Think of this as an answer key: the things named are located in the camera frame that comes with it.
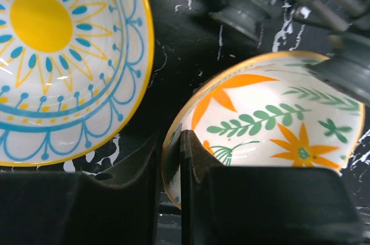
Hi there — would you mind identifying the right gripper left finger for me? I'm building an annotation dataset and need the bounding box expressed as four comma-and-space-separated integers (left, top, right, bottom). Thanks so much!
1, 135, 158, 244

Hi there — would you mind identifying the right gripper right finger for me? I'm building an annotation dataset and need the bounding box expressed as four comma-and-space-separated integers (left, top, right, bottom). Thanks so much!
179, 130, 364, 244

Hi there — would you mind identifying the orange flower green leaf bowl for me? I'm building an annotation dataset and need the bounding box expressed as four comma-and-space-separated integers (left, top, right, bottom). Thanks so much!
161, 51, 365, 207

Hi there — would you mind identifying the grey wire dish rack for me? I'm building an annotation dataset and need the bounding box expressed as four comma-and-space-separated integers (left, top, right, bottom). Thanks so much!
211, 0, 369, 104

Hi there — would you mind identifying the yellow sun pattern bowl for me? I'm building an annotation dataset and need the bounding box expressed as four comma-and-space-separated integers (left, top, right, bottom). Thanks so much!
1, 0, 154, 167

